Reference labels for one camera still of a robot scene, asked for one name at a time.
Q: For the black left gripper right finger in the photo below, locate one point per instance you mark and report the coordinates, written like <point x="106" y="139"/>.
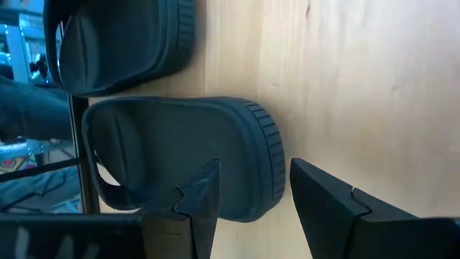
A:
<point x="330" y="216"/>

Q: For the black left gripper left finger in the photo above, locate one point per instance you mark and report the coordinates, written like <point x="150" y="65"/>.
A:
<point x="197" y="223"/>

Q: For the black slide sandal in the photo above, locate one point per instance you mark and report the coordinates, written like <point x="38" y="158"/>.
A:
<point x="187" y="144"/>
<point x="118" y="46"/>

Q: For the black metal rig frame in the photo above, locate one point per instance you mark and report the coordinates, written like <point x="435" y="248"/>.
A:
<point x="39" y="169"/>

